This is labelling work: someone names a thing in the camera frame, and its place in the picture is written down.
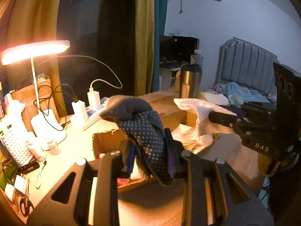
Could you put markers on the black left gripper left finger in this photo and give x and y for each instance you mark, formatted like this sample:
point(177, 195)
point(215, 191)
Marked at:
point(87, 192)

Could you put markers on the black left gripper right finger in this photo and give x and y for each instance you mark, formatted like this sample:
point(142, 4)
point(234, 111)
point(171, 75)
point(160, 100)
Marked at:
point(214, 194)

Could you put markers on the white waffle cloth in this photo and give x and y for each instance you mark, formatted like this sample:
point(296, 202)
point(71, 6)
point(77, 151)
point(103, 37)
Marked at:
point(200, 134)

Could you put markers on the pink plush toy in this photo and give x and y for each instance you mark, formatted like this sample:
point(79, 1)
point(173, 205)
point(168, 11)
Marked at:
point(120, 181)

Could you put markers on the brown cardboard box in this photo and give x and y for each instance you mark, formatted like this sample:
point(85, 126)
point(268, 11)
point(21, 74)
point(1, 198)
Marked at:
point(228, 146)

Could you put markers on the black marker pen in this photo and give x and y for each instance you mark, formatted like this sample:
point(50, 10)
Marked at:
point(28, 168)

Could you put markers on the white pill bottle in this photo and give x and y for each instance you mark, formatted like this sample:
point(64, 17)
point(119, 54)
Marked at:
point(53, 146)

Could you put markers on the grey padded headboard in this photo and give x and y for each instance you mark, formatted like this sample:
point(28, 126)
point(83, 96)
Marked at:
point(246, 64)

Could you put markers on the white woven storage basket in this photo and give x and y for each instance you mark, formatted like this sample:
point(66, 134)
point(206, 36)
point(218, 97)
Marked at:
point(14, 134)

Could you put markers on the white power strip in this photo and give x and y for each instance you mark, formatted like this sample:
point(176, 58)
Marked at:
point(93, 116)

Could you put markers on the stainless steel travel tumbler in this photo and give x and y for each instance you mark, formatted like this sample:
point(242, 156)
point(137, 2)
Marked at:
point(190, 80)

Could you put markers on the clear plastic water bottle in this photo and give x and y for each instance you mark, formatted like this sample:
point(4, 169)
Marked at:
point(197, 58)

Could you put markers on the white usb charger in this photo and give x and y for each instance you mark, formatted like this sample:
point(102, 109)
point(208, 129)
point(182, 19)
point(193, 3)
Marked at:
point(94, 98)

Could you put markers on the yellow green curtain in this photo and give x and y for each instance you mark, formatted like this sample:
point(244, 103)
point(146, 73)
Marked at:
point(144, 45)

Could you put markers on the black handled scissors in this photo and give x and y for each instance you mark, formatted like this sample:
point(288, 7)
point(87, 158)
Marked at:
point(26, 206)

